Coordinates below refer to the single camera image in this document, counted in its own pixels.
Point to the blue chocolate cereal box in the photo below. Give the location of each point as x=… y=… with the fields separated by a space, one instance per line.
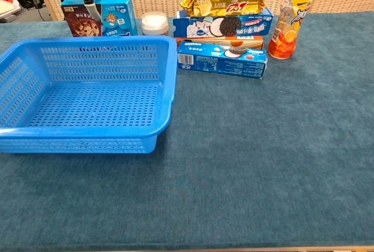
x=117 y=15

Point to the transparent jar with white lid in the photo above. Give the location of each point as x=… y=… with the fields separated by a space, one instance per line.
x=155 y=22

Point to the gold snack packet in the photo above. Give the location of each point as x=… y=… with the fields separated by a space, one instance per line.
x=222 y=0

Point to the blue box with barcode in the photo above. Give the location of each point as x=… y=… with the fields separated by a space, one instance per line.
x=222 y=65

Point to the orange brown biscuit box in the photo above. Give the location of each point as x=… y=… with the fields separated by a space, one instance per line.
x=248 y=41

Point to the blue box with large cookie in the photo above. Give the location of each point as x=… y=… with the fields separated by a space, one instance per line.
x=254 y=25

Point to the white side table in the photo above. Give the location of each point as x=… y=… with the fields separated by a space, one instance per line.
x=7 y=9

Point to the blue perforated plastic basket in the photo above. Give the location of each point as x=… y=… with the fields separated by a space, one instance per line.
x=87 y=132

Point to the orange drink bottle yellow cap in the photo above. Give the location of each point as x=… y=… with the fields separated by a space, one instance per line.
x=287 y=35

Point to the teal table mat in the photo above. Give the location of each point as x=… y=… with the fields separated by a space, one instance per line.
x=233 y=146

